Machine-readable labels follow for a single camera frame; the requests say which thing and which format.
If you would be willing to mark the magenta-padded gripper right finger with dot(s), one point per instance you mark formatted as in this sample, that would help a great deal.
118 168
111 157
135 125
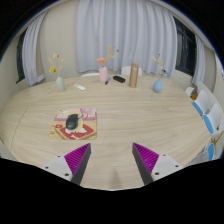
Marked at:
146 158

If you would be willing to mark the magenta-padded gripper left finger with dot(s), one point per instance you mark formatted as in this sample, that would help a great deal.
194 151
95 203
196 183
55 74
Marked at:
77 158

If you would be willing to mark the black computer mouse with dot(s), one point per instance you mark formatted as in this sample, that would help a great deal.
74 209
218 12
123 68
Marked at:
72 122

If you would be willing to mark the cartoon print mouse pad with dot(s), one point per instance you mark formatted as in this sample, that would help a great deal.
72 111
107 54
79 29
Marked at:
88 128

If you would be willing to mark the white remote control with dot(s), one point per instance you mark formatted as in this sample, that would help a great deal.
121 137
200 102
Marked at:
80 87

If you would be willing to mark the blue vase with dried flowers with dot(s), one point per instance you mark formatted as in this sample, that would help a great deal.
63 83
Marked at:
157 86

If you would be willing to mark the green vase with yellow flowers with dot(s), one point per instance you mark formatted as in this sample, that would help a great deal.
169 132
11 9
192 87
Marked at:
60 85

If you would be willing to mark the dark marker pen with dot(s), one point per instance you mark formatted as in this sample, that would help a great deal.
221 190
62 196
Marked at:
107 81

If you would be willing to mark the tall gold bottle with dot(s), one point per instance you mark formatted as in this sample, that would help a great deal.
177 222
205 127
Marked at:
134 76

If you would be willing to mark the black oblong case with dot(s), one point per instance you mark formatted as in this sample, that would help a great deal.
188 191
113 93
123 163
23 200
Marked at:
119 79

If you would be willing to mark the white chair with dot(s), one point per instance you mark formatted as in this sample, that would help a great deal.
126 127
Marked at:
126 70
89 74

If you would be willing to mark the pink vase with orange flowers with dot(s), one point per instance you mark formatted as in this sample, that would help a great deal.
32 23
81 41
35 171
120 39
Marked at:
103 75

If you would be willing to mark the narrow white curtain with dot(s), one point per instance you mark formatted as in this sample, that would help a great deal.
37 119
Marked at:
199 63
32 56

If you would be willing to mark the dark window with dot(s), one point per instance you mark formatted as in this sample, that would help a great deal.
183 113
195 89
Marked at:
185 50
21 56

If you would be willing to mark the wide white curtain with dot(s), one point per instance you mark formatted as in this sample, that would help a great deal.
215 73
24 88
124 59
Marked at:
130 30

